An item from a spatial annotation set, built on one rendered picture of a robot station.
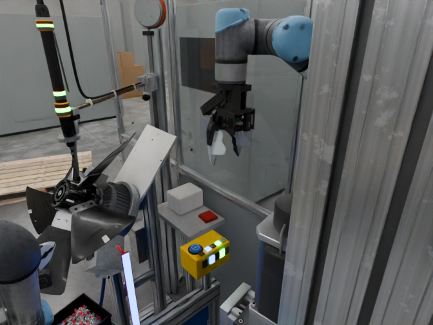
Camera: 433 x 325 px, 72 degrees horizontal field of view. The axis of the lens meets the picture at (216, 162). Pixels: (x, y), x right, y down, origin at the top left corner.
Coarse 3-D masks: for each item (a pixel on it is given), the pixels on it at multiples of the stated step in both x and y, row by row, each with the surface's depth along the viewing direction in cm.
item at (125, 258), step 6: (126, 258) 88; (126, 264) 89; (126, 270) 90; (126, 276) 90; (126, 282) 91; (132, 282) 93; (132, 288) 93; (132, 294) 94; (132, 300) 95; (132, 306) 96; (132, 312) 97; (132, 318) 97; (138, 318) 99; (138, 324) 100
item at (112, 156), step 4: (136, 132) 122; (132, 136) 111; (128, 140) 108; (124, 144) 105; (120, 148) 104; (112, 152) 110; (116, 152) 104; (108, 156) 109; (112, 156) 115; (116, 156) 121; (104, 160) 107; (108, 160) 116; (112, 160) 121; (100, 164) 108; (104, 164) 117; (108, 164) 121; (96, 168) 111; (100, 168) 117; (104, 168) 121; (92, 172) 112; (96, 172) 117; (100, 172) 120
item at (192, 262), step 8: (208, 232) 116; (200, 240) 111; (208, 240) 111; (216, 240) 111; (184, 248) 107; (216, 248) 107; (184, 256) 107; (192, 256) 104; (200, 256) 103; (208, 256) 105; (224, 256) 111; (184, 264) 109; (192, 264) 104; (200, 264) 103; (208, 264) 106; (216, 264) 110; (192, 272) 106; (200, 272) 105; (208, 272) 108
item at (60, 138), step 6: (72, 108) 100; (78, 108) 102; (72, 114) 100; (78, 114) 102; (72, 120) 100; (78, 126) 102; (78, 132) 103; (60, 138) 98; (66, 138) 98; (72, 138) 98; (78, 138) 100
